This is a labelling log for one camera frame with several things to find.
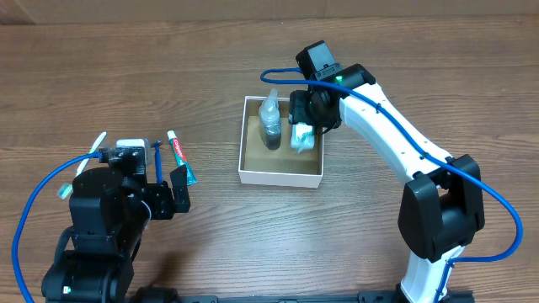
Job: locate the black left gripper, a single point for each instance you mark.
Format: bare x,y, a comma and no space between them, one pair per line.
161,195

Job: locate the blue disposable razor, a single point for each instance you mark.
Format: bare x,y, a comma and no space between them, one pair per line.
158,160

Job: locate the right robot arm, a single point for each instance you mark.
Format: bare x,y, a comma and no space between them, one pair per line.
442,203

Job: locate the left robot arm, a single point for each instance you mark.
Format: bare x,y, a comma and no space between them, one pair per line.
110,210

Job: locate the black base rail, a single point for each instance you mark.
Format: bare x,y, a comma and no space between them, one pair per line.
168,295

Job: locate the Colgate toothpaste tube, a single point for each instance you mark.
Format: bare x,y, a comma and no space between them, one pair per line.
180,157

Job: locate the pink cardboard box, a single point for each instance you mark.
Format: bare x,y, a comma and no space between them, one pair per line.
283,166

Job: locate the clear foam pump bottle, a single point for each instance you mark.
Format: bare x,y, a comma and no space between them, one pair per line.
270,122

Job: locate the green Dettol soap pack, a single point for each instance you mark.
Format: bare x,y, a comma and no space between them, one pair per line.
302,137

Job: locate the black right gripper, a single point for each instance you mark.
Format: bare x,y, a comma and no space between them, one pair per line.
297,111

